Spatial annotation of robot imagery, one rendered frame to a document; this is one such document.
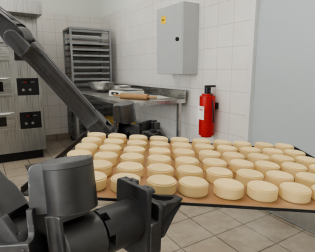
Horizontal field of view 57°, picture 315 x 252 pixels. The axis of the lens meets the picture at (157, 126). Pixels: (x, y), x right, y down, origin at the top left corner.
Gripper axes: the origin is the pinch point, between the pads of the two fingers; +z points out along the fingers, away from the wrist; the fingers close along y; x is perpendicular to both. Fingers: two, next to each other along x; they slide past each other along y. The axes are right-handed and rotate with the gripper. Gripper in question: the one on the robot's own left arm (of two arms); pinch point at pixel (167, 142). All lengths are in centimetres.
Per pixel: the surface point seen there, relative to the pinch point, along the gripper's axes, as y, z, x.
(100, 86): 6, -289, -172
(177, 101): 12, -150, -176
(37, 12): -82, -311, -97
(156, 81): -6, -216, -209
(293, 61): -30, -31, -167
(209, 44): -46, -120, -184
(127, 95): 9, -192, -142
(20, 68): -15, -336, -84
